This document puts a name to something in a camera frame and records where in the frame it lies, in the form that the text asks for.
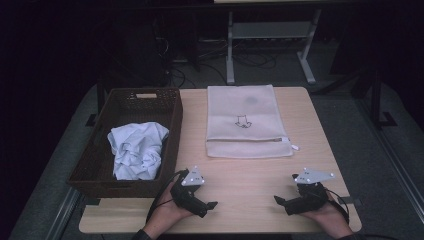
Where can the black metal stand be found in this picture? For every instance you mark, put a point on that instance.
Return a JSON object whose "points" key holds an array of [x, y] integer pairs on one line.
{"points": [[375, 100], [100, 96]]}

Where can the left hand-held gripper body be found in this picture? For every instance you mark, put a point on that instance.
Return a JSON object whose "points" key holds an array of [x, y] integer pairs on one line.
{"points": [[186, 196]]}

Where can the black tape strip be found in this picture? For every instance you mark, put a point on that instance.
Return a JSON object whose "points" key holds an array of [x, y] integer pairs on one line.
{"points": [[92, 201]]}

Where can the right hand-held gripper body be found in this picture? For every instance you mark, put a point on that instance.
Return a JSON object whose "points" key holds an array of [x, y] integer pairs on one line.
{"points": [[310, 198]]}

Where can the brown woven basket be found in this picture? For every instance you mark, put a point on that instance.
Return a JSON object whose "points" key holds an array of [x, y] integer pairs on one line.
{"points": [[133, 106]]}

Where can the grey tape strip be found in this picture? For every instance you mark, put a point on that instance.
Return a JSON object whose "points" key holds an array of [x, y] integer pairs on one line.
{"points": [[350, 200]]}

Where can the white metal frame desk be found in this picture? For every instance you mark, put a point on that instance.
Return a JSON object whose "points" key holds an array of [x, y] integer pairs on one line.
{"points": [[270, 30]]}

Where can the metal floor rail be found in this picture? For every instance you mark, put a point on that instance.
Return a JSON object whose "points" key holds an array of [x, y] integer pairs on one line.
{"points": [[396, 166], [63, 213]]}

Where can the white mesh laundry bag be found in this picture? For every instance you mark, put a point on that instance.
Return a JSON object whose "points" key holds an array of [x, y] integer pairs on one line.
{"points": [[246, 110]]}

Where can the person's right hand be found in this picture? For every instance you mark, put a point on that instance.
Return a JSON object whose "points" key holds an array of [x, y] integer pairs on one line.
{"points": [[328, 218]]}

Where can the white shirt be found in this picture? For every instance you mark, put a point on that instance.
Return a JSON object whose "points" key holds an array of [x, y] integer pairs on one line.
{"points": [[136, 150]]}

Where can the person's left hand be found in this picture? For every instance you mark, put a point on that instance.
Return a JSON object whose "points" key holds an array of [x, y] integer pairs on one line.
{"points": [[165, 216]]}

